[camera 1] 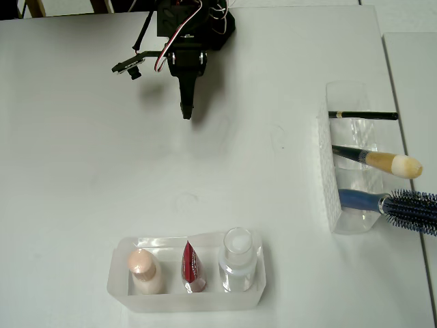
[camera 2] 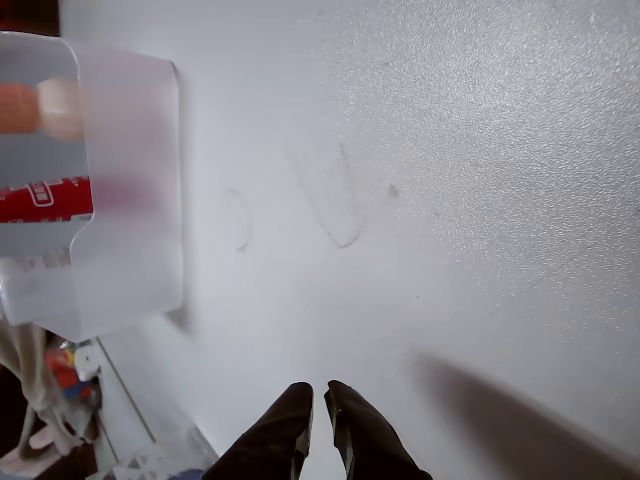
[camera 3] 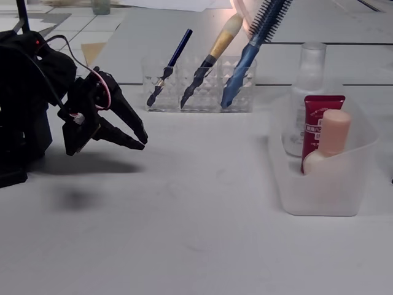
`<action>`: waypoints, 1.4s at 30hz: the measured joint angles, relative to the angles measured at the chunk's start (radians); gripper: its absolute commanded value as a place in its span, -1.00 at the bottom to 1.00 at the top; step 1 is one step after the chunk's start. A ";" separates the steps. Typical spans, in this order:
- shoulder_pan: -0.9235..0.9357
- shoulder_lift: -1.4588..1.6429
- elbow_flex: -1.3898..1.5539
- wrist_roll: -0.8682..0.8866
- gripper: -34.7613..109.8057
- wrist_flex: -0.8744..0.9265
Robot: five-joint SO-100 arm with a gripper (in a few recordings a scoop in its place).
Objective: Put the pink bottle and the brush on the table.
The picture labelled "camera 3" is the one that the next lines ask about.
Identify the red hand cream tube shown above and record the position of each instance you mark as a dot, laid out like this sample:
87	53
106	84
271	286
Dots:
316	123

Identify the blue round hairbrush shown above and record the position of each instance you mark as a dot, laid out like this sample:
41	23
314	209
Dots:
251	52

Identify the pink bottle with ribbed cap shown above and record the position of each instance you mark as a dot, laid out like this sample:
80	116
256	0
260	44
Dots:
336	132

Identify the translucent grey-green cup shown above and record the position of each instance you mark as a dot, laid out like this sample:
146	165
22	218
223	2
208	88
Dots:
101	7

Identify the clear spray bottle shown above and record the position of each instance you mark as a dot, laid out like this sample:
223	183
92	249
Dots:
310	77

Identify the black wheeled stand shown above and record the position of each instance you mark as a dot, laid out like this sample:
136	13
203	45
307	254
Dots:
22	15

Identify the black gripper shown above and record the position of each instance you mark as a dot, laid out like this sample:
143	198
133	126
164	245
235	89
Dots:
105	118

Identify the white paper sheet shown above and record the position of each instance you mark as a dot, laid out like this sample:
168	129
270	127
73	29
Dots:
172	3

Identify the clear acrylic organizer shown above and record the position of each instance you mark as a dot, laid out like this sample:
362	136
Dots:
175	92

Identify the pale pink curved tube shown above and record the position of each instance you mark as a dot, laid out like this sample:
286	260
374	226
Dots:
237	6

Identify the dark blue eyeliner pencil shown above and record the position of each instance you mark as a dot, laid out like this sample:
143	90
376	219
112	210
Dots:
181	46

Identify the frosted plastic bin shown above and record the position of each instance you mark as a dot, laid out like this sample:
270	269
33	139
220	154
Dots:
322	190

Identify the brown cardboard piece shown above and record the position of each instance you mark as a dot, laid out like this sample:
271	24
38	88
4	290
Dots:
92	50

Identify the black gripper camera board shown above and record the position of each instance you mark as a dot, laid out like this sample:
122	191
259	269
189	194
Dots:
78	135

